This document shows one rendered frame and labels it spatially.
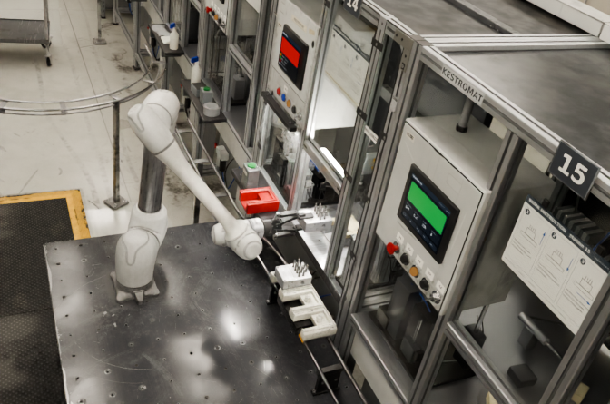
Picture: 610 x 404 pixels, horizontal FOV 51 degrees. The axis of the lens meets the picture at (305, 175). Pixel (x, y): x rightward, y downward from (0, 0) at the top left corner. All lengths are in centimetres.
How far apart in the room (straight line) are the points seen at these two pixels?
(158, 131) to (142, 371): 91
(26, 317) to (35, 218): 87
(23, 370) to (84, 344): 88
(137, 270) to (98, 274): 27
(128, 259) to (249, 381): 70
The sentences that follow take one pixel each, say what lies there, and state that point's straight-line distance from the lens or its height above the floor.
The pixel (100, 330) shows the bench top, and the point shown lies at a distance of 274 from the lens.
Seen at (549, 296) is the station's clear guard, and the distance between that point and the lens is 170.
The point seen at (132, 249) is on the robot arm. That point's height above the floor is 93.
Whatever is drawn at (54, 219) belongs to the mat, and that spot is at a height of 1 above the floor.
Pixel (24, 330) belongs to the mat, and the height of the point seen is 1.
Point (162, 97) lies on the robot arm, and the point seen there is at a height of 152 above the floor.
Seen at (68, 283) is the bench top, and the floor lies 68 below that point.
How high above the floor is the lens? 267
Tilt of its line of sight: 32 degrees down
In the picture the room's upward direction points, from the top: 10 degrees clockwise
